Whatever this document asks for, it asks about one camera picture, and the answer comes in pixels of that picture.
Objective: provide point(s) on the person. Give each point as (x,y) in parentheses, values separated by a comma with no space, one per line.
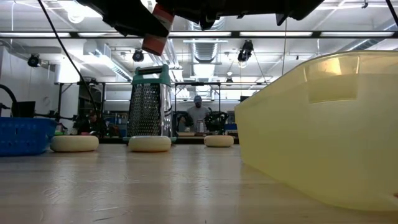
(198,113)

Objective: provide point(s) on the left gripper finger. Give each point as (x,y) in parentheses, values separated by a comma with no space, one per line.
(56,117)

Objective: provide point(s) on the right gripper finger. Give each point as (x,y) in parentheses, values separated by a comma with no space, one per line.
(209,21)
(130,18)

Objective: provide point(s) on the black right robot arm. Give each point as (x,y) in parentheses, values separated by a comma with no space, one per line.
(295,7)

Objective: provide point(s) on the black aluminium table frame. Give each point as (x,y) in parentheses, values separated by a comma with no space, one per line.
(186,141)

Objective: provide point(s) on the teal steel box grater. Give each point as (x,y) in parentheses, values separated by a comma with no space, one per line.
(149,105)

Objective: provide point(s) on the white sprinkled toy donut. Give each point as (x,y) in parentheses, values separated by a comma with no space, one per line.
(150,144)

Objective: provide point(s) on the orange toy donut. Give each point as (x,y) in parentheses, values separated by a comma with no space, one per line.
(74,143)
(218,141)

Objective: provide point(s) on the blue plastic basket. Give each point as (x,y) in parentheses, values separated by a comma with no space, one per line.
(25,137)

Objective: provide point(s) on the yellow plastic bin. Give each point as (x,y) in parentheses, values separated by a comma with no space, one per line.
(326,130)

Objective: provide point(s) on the neighbour station black robot arm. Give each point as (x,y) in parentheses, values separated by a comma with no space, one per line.
(216,119)
(183,119)

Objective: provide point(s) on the black hanging spotlight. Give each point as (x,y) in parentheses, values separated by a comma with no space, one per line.
(245,53)
(138,56)
(33,60)

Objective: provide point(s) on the neighbour station black frame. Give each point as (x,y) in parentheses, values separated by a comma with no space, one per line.
(81,83)
(199,83)

